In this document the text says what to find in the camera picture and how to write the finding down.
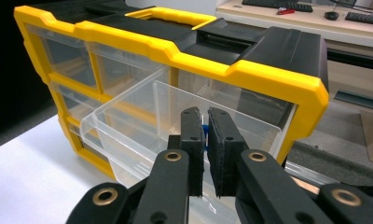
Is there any black keyboard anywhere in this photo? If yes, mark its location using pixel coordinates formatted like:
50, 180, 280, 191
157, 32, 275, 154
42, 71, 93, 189
344, 11, 373, 27
241, 0, 314, 14

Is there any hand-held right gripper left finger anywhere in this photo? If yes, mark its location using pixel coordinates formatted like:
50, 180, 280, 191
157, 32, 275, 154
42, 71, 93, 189
167, 106, 206, 197

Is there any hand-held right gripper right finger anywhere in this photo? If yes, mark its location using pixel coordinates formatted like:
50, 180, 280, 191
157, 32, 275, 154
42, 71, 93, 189
207, 106, 248, 198

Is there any set of clear organizer drawers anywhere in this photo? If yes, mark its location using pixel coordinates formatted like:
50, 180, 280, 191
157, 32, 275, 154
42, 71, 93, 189
24, 22, 173, 147

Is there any clear plastic drawer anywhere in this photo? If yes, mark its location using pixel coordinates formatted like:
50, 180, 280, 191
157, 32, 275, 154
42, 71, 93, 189
79, 66, 283, 224

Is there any small blue screw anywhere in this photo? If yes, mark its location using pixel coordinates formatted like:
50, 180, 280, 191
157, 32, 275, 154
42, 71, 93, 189
202, 123, 212, 152

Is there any dark grey desk bracket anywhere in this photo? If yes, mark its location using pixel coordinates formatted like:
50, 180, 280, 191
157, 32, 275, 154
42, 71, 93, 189
333, 89, 373, 111

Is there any black horizontal frame bar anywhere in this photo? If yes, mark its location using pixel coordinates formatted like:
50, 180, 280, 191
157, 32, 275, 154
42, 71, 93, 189
325, 49, 373, 73

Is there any small red tool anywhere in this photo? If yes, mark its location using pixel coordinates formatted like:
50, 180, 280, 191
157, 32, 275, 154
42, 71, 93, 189
276, 7, 297, 16

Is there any black computer mouse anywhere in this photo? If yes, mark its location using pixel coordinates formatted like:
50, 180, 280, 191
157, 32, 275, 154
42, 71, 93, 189
324, 10, 340, 21

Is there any yellow black organizer case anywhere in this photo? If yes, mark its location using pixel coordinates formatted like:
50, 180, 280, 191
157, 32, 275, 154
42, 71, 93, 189
13, 0, 330, 182

